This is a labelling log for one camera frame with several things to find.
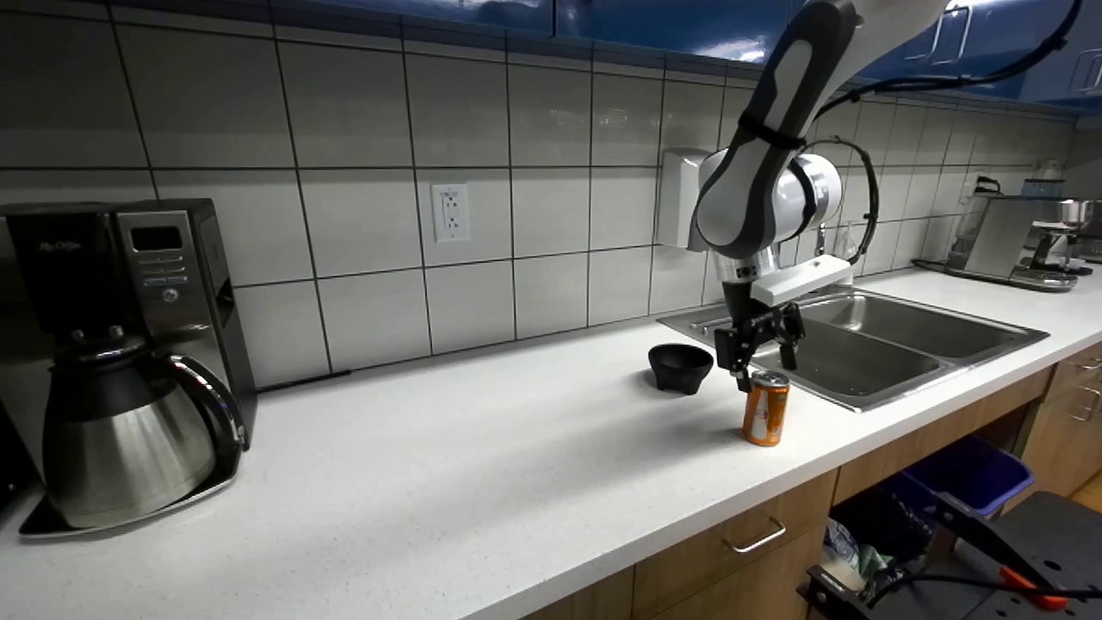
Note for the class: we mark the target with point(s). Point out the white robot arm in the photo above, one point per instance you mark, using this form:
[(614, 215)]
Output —
[(759, 192)]

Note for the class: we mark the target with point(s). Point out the blue upper cabinets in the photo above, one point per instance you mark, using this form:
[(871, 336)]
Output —
[(1017, 50)]

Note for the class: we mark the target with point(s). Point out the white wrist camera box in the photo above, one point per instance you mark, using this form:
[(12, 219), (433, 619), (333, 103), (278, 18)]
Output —
[(806, 278)]

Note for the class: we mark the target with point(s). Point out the blue bin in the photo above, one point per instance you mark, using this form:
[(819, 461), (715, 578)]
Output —
[(973, 471)]

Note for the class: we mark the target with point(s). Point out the stainless steel double sink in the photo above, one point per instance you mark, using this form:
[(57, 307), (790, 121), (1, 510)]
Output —
[(867, 348)]

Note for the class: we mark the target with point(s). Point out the black bowl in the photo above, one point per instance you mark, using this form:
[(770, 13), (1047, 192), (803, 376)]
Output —
[(678, 367)]

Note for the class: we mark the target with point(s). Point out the orange soda can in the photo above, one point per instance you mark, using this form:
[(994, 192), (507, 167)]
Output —
[(765, 408)]

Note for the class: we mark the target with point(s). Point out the white wall soap dispenser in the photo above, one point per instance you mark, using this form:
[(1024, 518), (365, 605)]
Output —
[(675, 200)]

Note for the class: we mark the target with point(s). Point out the black coffee maker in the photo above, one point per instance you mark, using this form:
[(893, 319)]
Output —
[(88, 269)]

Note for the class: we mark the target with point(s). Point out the wooden lower cabinets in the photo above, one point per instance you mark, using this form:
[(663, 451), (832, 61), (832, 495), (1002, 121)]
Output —
[(756, 563)]

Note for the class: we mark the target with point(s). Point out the white wall outlet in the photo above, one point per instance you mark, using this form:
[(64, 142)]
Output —
[(453, 219)]

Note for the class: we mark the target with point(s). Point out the steel coffee carafe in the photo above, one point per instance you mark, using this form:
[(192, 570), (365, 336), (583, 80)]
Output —
[(126, 436)]

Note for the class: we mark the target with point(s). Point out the silver espresso machine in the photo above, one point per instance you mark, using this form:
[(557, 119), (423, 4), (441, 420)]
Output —
[(1024, 238)]

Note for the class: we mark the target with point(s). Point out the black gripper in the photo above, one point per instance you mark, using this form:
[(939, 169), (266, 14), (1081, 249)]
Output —
[(752, 321)]

